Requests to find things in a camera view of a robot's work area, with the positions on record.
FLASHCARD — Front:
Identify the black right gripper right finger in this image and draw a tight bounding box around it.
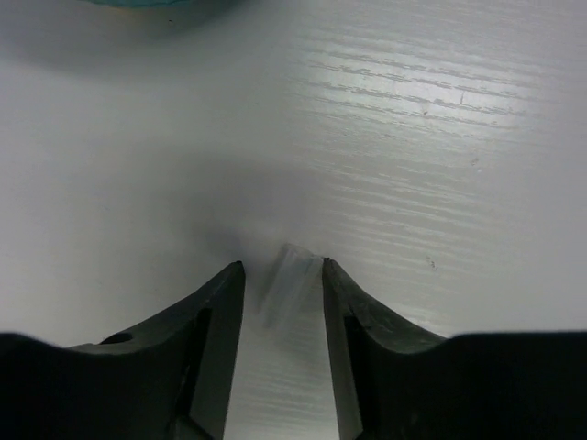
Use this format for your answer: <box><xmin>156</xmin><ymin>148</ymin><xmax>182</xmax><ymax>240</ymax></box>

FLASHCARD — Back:
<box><xmin>322</xmin><ymin>259</ymin><xmax>586</xmax><ymax>439</ymax></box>

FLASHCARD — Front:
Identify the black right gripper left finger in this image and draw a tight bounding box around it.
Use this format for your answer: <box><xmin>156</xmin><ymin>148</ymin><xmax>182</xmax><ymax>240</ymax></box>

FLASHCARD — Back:
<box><xmin>1</xmin><ymin>261</ymin><xmax>246</xmax><ymax>439</ymax></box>

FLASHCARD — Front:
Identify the clear pen cap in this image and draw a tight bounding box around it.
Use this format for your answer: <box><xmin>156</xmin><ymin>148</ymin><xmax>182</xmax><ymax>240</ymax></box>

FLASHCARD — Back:
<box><xmin>260</xmin><ymin>244</ymin><xmax>323</xmax><ymax>332</ymax></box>

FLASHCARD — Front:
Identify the teal round desk organizer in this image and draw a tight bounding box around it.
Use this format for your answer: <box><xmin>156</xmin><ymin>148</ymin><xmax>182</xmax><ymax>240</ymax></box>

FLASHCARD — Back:
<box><xmin>89</xmin><ymin>0</ymin><xmax>238</xmax><ymax>12</ymax></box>

